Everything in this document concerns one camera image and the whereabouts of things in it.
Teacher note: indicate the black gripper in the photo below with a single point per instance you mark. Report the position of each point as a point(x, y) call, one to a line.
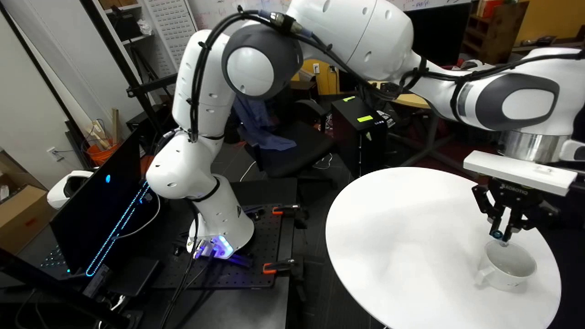
point(530, 207)

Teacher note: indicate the blue capped marker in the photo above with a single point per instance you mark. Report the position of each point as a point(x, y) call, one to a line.
point(503, 238)

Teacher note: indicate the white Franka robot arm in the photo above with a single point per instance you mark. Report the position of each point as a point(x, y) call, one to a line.
point(201, 92)

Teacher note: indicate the white cup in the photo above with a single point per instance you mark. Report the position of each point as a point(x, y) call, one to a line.
point(505, 267)

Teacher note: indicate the black computer box green label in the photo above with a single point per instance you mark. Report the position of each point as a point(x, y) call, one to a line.
point(358, 134)

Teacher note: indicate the wooden shelf unit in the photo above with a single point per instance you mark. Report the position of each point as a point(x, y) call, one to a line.
point(494, 33)

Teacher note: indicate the black monitor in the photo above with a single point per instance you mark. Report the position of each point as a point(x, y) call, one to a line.
point(439, 33)

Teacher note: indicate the orange black bar clamp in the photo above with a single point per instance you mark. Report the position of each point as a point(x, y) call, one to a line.
point(285, 213)
point(282, 267)

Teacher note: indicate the black office chair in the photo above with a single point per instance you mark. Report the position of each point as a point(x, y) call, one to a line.
point(292, 149)

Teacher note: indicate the yellow object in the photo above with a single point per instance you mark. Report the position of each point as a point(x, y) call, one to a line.
point(322, 75)

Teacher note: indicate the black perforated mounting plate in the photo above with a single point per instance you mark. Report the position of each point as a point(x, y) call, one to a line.
point(267, 244)

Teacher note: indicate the blue cloth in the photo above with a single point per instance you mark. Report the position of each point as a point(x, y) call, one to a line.
point(267, 138)

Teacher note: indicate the white pegboard panel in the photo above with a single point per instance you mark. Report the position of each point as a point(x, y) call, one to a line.
point(165, 19)

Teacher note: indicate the black computer case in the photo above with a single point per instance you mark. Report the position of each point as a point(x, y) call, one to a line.
point(97, 207)

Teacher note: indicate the white black headset device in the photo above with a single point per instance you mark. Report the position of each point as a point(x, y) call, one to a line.
point(64, 187)

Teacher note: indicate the black stand bar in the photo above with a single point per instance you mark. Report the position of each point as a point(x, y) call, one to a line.
point(48, 284)

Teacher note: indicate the brown cardboard box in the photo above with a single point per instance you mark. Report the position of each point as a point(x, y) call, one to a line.
point(20, 213)

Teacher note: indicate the grey wrist camera bar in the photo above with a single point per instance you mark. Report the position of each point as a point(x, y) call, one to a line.
point(521, 172)

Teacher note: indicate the white wall outlet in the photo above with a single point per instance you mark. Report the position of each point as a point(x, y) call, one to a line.
point(55, 154)

